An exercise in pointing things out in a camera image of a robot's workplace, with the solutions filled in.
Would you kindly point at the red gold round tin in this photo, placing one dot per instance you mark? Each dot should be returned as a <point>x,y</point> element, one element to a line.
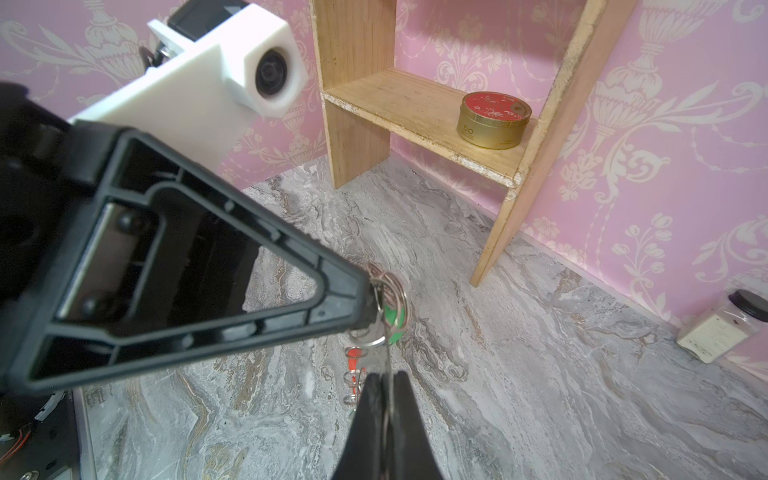
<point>493,120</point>

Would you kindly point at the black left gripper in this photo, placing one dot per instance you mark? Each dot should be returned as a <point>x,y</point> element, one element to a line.
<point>119,256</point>

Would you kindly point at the spice jar black lid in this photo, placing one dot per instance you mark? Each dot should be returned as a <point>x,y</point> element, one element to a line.
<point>738,316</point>

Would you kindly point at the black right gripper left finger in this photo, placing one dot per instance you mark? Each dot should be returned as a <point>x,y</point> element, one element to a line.
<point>363,453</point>

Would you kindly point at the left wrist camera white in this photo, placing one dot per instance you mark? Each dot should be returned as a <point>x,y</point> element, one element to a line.
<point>230,63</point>

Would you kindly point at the green key tag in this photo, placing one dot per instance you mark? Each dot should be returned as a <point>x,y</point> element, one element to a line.
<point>397,319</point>

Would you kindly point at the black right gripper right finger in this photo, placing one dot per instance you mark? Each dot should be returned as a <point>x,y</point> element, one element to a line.
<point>409,452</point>

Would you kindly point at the wooden two-tier shelf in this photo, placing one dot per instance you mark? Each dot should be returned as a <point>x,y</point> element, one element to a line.
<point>366,100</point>

